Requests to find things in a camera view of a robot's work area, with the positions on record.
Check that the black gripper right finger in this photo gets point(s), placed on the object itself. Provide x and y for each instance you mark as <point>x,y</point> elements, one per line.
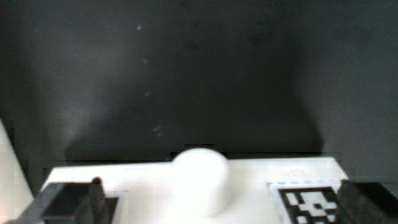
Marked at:
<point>366,204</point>

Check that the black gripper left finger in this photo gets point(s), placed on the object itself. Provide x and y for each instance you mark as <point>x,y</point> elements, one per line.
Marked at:
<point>80,206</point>

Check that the white front drawer box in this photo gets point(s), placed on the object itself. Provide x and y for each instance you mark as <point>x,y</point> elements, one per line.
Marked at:
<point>206,190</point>

